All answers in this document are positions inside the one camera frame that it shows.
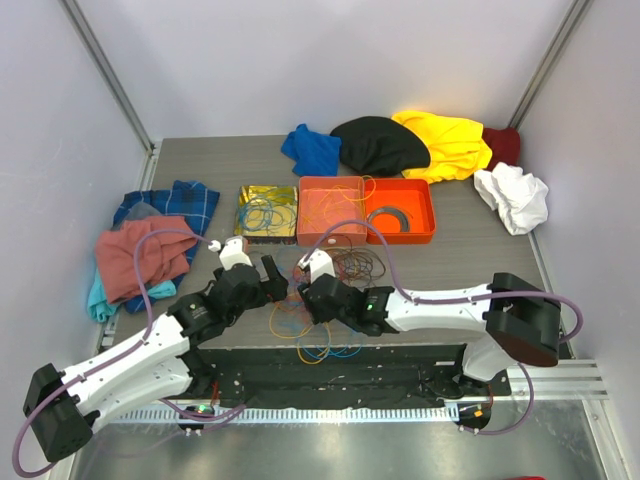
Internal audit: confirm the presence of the grey coiled cable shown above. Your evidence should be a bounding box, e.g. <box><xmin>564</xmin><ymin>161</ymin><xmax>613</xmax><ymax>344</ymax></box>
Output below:
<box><xmin>367</xmin><ymin>205</ymin><xmax>415</xmax><ymax>234</ymax></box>

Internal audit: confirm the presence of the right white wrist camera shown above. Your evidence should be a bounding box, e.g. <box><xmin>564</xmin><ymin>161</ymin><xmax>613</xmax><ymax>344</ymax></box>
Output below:
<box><xmin>298</xmin><ymin>249</ymin><xmax>336</xmax><ymax>283</ymax></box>

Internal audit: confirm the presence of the gold metal tin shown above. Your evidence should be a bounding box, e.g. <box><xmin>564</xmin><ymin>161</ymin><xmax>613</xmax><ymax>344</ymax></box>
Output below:
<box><xmin>234</xmin><ymin>185</ymin><xmax>299</xmax><ymax>245</ymax></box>

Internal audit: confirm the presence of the black cloth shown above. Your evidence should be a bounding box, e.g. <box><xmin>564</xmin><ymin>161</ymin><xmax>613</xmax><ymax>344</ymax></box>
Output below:
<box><xmin>330</xmin><ymin>116</ymin><xmax>431</xmax><ymax>177</ymax></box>

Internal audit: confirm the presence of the red thin cable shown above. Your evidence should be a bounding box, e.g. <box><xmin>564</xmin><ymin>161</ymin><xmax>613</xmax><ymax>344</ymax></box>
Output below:
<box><xmin>284</xmin><ymin>259</ymin><xmax>311</xmax><ymax>306</ymax></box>

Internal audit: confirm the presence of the white cloth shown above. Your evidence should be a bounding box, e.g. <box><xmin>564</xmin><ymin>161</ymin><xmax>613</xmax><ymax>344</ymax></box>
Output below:
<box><xmin>473</xmin><ymin>162</ymin><xmax>549</xmax><ymax>236</ymax></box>

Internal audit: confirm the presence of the white slotted cable duct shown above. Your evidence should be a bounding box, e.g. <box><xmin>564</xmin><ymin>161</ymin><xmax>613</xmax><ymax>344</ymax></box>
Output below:
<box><xmin>112</xmin><ymin>403</ymin><xmax>459</xmax><ymax>425</ymax></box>

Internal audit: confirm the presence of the blue plaid cloth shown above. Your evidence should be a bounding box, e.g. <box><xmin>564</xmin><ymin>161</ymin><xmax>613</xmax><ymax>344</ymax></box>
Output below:
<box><xmin>107</xmin><ymin>180</ymin><xmax>220</xmax><ymax>288</ymax></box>

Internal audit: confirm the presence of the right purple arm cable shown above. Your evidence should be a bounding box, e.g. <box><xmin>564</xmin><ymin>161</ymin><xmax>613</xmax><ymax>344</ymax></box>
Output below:
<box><xmin>299</xmin><ymin>219</ymin><xmax>585</xmax><ymax>436</ymax></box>

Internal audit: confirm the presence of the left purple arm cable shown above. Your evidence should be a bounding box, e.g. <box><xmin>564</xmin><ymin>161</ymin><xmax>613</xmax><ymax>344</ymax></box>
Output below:
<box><xmin>11</xmin><ymin>228</ymin><xmax>221</xmax><ymax>477</ymax></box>

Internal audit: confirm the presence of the salmon pink plastic box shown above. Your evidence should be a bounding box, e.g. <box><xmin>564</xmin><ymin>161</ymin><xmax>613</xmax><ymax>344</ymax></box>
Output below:
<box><xmin>296</xmin><ymin>176</ymin><xmax>366</xmax><ymax>247</ymax></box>

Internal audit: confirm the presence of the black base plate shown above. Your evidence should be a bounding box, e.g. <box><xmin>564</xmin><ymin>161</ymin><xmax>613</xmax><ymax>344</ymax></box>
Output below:
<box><xmin>178</xmin><ymin>345</ymin><xmax>511</xmax><ymax>410</ymax></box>

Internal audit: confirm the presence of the orange plastic box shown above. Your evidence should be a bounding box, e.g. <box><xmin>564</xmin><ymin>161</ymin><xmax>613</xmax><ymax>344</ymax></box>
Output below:
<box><xmin>365</xmin><ymin>178</ymin><xmax>437</xmax><ymax>245</ymax></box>

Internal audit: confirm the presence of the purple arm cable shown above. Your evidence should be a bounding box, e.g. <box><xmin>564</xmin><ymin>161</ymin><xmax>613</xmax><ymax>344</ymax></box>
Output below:
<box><xmin>11</xmin><ymin>228</ymin><xmax>221</xmax><ymax>477</ymax></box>
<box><xmin>299</xmin><ymin>219</ymin><xmax>585</xmax><ymax>436</ymax></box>

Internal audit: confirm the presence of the salmon red cloth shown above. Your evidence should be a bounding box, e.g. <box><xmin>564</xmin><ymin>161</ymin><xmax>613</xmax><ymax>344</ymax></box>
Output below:
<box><xmin>95</xmin><ymin>216</ymin><xmax>197</xmax><ymax>303</ymax></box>

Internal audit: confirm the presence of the yellow cloth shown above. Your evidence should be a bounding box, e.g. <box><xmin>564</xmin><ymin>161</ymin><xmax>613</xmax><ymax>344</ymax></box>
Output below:
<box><xmin>391</xmin><ymin>110</ymin><xmax>493</xmax><ymax>184</ymax></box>

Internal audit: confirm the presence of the orange thin cable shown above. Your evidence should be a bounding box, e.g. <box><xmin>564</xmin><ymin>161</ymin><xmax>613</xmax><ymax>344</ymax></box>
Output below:
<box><xmin>268</xmin><ymin>244</ymin><xmax>386</xmax><ymax>366</ymax></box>
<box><xmin>304</xmin><ymin>172</ymin><xmax>376</xmax><ymax>236</ymax></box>

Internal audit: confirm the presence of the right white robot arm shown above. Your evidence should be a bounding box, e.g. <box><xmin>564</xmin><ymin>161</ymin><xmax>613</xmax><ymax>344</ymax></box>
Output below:
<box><xmin>298</xmin><ymin>273</ymin><xmax>561</xmax><ymax>395</ymax></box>

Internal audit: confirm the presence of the dark red cloth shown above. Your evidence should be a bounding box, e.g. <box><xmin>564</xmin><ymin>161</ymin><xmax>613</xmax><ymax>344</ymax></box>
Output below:
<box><xmin>482</xmin><ymin>127</ymin><xmax>521</xmax><ymax>171</ymax></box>

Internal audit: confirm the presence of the teal cloth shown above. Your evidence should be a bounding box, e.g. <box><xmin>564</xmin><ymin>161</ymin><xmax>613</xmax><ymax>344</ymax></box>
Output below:
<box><xmin>87</xmin><ymin>270</ymin><xmax>177</xmax><ymax>323</ymax></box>

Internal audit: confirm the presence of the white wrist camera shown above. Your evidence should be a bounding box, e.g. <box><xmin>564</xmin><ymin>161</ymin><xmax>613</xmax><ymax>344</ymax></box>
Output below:
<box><xmin>298</xmin><ymin>249</ymin><xmax>336</xmax><ymax>283</ymax></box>
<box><xmin>207</xmin><ymin>236</ymin><xmax>253</xmax><ymax>271</ymax></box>

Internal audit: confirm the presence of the light blue thin cable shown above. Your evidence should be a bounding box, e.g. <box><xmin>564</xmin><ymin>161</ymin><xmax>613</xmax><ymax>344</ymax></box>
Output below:
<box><xmin>249</xmin><ymin>194</ymin><xmax>296</xmax><ymax>236</ymax></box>

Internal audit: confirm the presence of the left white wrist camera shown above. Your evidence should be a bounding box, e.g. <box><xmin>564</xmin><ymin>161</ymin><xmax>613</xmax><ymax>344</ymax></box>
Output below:
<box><xmin>207</xmin><ymin>236</ymin><xmax>253</xmax><ymax>271</ymax></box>

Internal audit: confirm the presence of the dark brown thin cable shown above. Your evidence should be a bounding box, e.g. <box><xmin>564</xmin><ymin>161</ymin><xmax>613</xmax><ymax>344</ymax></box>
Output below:
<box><xmin>329</xmin><ymin>244</ymin><xmax>389</xmax><ymax>291</ymax></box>

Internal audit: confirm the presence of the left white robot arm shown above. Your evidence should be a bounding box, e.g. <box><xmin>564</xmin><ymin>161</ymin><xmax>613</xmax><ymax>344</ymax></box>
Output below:
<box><xmin>23</xmin><ymin>255</ymin><xmax>288</xmax><ymax>463</ymax></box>

